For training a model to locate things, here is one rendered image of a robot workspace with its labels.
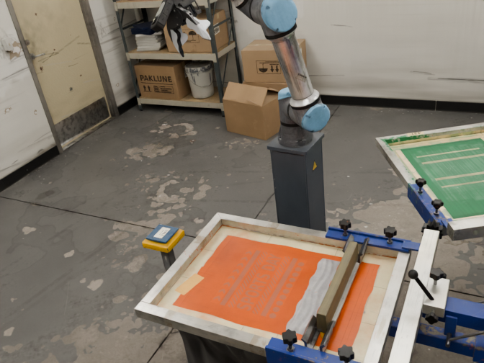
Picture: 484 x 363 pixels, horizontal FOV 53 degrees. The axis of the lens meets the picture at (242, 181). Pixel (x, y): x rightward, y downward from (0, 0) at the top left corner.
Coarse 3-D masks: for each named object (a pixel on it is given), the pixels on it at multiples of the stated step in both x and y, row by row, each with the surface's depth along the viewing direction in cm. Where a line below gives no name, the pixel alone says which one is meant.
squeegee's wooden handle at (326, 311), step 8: (352, 248) 164; (344, 256) 161; (352, 256) 161; (344, 264) 157; (352, 264) 163; (336, 272) 155; (344, 272) 154; (336, 280) 151; (344, 280) 155; (328, 288) 149; (336, 288) 149; (344, 288) 157; (328, 296) 146; (336, 296) 148; (328, 304) 143; (336, 304) 150; (320, 312) 141; (328, 312) 142; (320, 320) 142; (328, 320) 143; (320, 328) 143
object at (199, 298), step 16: (208, 272) 178; (224, 272) 177; (192, 288) 172; (208, 288) 171; (176, 304) 166; (192, 304) 165; (208, 304) 164; (288, 304) 160; (352, 304) 156; (240, 320) 156; (256, 320) 156; (272, 320) 155; (288, 320) 154; (352, 320) 151; (320, 336) 147; (336, 336) 146; (352, 336) 145
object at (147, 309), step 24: (216, 216) 203; (312, 240) 185; (336, 240) 180; (168, 288) 172; (144, 312) 160; (168, 312) 159; (384, 312) 147; (216, 336) 149; (240, 336) 146; (384, 336) 139
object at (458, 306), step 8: (448, 304) 140; (456, 304) 140; (464, 304) 139; (472, 304) 139; (480, 304) 139; (448, 312) 138; (456, 312) 137; (464, 312) 137; (472, 312) 137; (480, 312) 136; (440, 320) 141; (464, 320) 137; (472, 320) 136; (480, 320) 135; (472, 328) 137; (480, 328) 136
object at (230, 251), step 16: (224, 240) 194; (240, 240) 193; (224, 256) 185; (240, 256) 184; (304, 256) 179; (320, 256) 178; (336, 256) 177; (304, 272) 172; (368, 272) 168; (304, 288) 165; (352, 288) 162; (368, 288) 161
